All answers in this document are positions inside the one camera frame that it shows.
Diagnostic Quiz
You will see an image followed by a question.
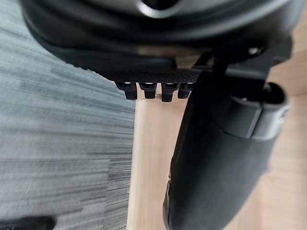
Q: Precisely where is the light wooden cabinet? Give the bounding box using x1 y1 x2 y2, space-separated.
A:
124 23 307 230

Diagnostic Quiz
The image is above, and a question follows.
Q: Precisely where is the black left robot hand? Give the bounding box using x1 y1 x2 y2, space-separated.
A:
20 0 295 230

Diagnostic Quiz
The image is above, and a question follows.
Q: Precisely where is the dark robot foot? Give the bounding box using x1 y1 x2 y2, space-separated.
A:
0 215 57 230

